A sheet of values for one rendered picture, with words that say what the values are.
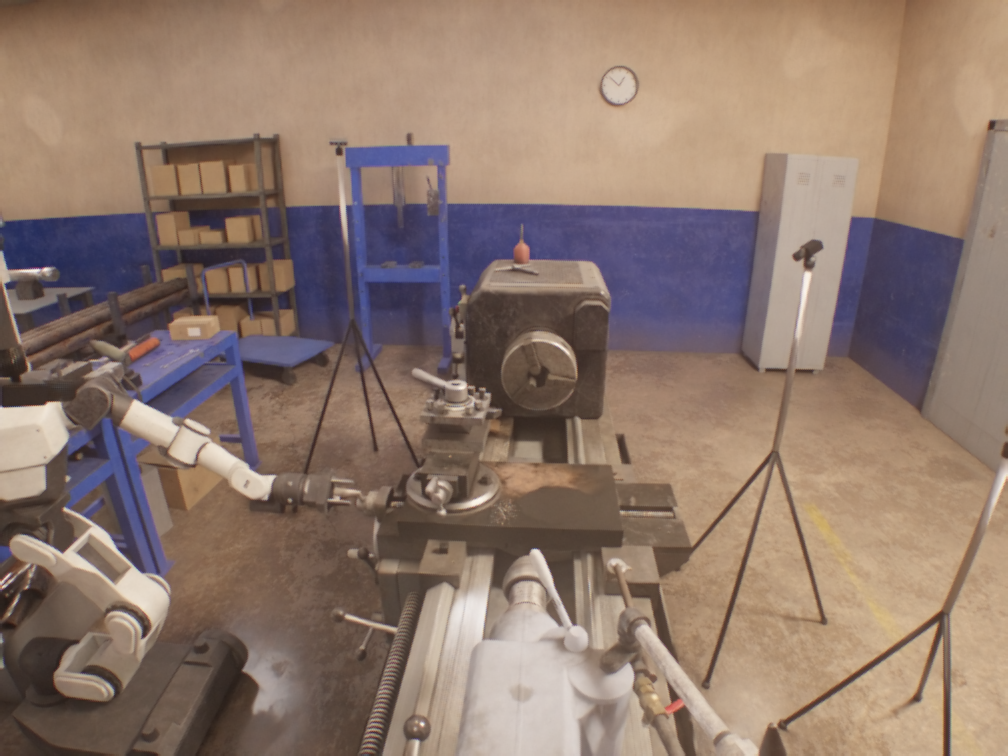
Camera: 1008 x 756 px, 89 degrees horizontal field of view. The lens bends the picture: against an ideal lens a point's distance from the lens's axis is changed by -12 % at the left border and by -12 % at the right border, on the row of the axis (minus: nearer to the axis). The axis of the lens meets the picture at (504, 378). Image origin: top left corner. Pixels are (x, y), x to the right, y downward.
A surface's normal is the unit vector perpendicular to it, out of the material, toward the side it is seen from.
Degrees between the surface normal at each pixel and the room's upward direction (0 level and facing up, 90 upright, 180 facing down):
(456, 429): 90
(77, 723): 0
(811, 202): 90
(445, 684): 0
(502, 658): 0
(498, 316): 90
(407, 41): 90
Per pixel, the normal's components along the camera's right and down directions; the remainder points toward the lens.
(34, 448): 0.55, 0.35
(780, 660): 0.00, -0.93
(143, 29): -0.07, 0.37
